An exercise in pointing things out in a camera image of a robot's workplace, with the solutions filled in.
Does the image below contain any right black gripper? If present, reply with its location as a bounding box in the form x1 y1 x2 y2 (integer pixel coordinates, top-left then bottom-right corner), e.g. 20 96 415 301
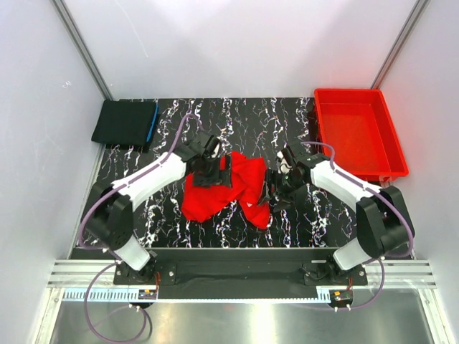
257 168 306 214

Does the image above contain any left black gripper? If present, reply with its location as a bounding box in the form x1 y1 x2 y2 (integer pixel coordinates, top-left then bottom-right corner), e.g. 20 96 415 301
194 153 232 189

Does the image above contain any red t shirt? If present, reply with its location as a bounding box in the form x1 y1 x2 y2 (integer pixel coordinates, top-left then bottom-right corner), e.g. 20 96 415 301
181 151 270 230

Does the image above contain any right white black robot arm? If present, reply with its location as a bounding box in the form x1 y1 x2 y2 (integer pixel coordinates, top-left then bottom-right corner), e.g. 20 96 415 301
258 145 415 284

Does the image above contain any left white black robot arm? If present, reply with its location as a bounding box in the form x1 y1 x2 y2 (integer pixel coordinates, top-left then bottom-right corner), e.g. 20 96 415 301
80 130 232 284

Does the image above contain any folded black t shirt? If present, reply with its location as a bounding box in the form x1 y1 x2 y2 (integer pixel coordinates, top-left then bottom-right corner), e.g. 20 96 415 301
91 100 158 149

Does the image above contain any red plastic bin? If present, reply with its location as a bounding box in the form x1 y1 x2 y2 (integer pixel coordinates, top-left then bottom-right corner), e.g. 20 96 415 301
314 88 409 182

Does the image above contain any right small electronics board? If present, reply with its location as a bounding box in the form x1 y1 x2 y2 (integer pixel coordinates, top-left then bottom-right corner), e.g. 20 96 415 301
331 290 354 302

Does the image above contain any small electronics board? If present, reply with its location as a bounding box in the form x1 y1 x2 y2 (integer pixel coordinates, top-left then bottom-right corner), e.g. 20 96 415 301
331 290 354 302
138 289 158 300

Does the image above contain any left small electronics board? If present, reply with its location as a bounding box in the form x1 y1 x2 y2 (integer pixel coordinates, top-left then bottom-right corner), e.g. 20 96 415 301
138 289 158 300

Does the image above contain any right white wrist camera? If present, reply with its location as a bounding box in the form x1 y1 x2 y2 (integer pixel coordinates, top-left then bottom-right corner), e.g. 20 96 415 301
276 148 293 175

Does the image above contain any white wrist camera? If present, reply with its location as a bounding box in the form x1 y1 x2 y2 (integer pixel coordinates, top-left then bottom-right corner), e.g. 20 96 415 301
276 148 293 175
208 137 221 158

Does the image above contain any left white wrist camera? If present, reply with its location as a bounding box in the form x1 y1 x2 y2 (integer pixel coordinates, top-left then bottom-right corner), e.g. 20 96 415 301
208 137 221 158

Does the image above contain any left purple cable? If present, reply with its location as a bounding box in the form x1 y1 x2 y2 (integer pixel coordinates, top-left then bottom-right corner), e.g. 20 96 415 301
77 113 205 340

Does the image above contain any purple cable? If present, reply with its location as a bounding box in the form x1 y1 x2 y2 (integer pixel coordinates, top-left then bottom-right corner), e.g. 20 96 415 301
286 141 415 312
77 113 205 340

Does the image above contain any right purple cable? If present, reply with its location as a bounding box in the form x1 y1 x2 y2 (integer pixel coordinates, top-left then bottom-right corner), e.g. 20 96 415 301
286 141 415 312

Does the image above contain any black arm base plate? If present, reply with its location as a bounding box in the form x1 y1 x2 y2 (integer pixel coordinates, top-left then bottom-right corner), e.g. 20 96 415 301
70 247 413 300

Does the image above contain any aluminium table edge rail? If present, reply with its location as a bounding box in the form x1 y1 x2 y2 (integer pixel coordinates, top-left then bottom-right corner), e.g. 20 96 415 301
47 259 436 289

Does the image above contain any white slotted cable duct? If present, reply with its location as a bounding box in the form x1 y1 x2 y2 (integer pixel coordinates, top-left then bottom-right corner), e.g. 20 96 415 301
62 287 331 305

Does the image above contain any right aluminium frame post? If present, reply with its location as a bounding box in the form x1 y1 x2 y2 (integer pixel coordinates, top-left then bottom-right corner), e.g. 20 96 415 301
370 0 430 89

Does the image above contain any aluminium frame post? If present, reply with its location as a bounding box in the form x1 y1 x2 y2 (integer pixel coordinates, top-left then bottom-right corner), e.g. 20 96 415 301
50 0 114 100
370 0 430 89

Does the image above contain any left aluminium frame post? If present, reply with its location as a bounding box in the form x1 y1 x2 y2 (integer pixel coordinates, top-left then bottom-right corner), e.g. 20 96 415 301
50 0 114 100

